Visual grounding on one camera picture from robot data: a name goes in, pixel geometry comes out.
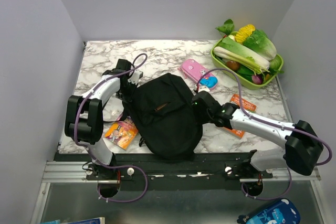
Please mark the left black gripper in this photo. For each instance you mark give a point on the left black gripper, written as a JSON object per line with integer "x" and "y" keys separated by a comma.
{"x": 127, "y": 98}

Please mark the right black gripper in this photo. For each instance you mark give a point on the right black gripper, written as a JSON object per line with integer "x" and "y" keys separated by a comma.
{"x": 197, "y": 119}

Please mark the black student backpack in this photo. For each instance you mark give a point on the black student backpack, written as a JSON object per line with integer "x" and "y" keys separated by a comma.
{"x": 162, "y": 112}

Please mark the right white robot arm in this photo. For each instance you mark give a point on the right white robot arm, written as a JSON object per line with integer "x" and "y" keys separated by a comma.
{"x": 297, "y": 145}

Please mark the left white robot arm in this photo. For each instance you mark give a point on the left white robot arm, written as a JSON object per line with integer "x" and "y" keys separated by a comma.
{"x": 84, "y": 117}

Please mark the Roald Dahl book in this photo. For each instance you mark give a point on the Roald Dahl book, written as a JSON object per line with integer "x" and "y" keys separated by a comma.
{"x": 122, "y": 133}

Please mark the orange 78-storey treehouse book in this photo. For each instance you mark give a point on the orange 78-storey treehouse book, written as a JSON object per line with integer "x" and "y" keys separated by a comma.
{"x": 247, "y": 106}

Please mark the pink pencil case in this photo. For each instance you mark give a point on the pink pencil case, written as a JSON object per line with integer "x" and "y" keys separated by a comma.
{"x": 194, "y": 71}

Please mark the green vegetable tray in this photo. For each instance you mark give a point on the green vegetable tray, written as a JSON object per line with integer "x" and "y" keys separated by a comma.
{"x": 247, "y": 77}

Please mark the napa cabbage toy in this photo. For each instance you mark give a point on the napa cabbage toy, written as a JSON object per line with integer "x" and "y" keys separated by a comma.
{"x": 234, "y": 51}

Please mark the green leaf sprig toy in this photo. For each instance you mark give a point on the green leaf sprig toy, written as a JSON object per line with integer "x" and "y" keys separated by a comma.
{"x": 227, "y": 27}

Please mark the yellow corn toy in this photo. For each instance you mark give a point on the yellow corn toy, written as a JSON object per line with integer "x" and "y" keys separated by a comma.
{"x": 244, "y": 32}

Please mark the green lettuce toy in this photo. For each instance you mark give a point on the green lettuce toy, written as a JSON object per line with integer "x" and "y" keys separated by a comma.
{"x": 259, "y": 42}

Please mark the blue pencil case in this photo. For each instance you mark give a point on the blue pencil case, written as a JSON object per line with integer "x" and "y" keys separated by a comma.
{"x": 278, "y": 211}

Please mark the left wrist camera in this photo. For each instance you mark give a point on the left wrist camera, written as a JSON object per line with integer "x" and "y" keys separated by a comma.
{"x": 135, "y": 77}

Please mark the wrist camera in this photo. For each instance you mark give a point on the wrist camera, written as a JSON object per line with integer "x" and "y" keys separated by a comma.
{"x": 135, "y": 77}
{"x": 199, "y": 88}

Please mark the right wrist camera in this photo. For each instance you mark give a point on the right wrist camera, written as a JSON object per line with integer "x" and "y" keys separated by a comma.
{"x": 199, "y": 88}

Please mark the black mounting base rail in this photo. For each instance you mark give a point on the black mounting base rail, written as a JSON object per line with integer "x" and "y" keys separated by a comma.
{"x": 230, "y": 167}

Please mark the aluminium extrusion rail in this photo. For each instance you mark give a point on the aluminium extrusion rail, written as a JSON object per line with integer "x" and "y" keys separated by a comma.
{"x": 72, "y": 172}

